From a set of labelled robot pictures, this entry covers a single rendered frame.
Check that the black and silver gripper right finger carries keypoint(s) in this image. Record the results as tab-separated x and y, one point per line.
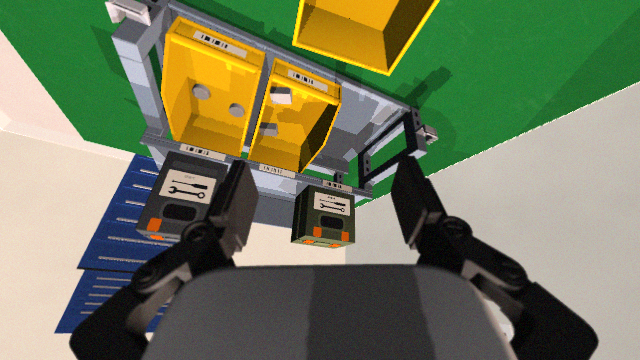
544	327

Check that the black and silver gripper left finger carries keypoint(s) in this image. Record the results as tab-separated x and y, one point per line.
117	329

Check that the grey steel disc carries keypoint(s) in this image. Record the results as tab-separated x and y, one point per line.
236	110
200	91

